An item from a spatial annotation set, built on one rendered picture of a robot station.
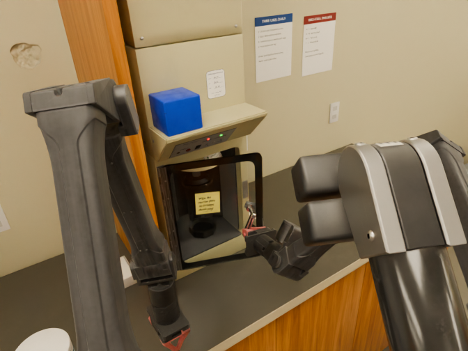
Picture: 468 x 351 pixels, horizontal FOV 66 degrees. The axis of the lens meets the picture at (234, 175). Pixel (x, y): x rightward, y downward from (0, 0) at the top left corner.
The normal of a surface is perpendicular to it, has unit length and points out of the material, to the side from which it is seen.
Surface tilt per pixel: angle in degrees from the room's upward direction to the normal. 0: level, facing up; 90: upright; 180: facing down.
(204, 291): 0
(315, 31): 90
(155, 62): 90
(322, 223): 44
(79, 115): 58
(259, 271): 0
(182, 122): 90
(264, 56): 90
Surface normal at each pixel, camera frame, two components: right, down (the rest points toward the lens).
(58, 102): 0.04, -0.06
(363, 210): -0.99, 0.11
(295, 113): 0.55, 0.38
